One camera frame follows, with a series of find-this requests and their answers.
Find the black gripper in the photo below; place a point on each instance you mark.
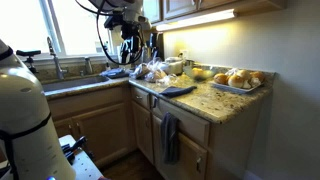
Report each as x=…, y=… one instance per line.
x=131, y=32

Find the blue terry cloth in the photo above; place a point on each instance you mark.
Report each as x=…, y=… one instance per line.
x=178, y=90

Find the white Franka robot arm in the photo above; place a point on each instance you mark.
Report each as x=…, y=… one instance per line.
x=23, y=116

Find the small wooden drawer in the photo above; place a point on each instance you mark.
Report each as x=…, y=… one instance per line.
x=145, y=100

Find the wide wooden drawer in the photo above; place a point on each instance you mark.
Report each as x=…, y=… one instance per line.
x=191, y=124

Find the bagged dark bread loaf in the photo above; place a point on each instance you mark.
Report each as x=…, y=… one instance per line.
x=140, y=70

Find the knotted clear plastic bag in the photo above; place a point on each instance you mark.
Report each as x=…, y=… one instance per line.
x=154, y=63

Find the black soda maker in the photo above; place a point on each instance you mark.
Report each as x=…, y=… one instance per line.
x=156, y=45

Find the bagged light bread loaf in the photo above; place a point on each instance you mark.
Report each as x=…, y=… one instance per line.
x=156, y=75

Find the metal soap dispenser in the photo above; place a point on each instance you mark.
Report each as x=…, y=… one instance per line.
x=88, y=65

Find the white pot with lid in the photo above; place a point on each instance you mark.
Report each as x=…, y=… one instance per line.
x=173, y=65

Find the crumpled clear plastic bag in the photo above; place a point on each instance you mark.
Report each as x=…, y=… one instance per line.
x=168, y=80

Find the small metal cup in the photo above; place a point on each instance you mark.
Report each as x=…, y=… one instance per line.
x=189, y=62

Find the stainless steel sink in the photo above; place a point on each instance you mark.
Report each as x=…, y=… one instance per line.
x=75, y=82

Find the wooden sink front panel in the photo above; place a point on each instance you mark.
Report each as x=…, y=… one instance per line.
x=88, y=101

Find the yellow orange fruit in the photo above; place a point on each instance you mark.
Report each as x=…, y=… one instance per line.
x=197, y=72

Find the under-cabinet light strip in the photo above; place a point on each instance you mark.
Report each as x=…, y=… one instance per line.
x=196, y=20

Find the chrome kitchen faucet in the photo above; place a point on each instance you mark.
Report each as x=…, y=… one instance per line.
x=55, y=60

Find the glass fruit bowl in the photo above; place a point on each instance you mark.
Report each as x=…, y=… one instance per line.
x=208, y=74

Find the gray hanging towel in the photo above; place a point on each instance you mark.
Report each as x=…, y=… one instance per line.
x=170, y=138

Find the golden bread bun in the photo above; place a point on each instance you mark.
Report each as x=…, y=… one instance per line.
x=258, y=76
x=243, y=73
x=236, y=81
x=220, y=78

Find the white rectangular tray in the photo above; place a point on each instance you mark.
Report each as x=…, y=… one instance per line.
x=235, y=88

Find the black clamp tool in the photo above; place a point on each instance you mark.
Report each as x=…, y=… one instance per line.
x=73, y=148

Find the white perforated table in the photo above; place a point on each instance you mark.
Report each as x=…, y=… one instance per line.
x=85, y=165

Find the wooden wall cabinet door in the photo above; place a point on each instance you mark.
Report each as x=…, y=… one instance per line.
x=180, y=7
x=152, y=10
x=220, y=2

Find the white wall outlet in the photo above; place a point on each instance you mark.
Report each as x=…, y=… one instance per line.
x=183, y=54

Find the window with white frame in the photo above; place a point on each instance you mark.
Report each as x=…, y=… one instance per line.
x=80, y=26

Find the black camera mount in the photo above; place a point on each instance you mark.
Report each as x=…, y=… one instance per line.
x=28, y=53

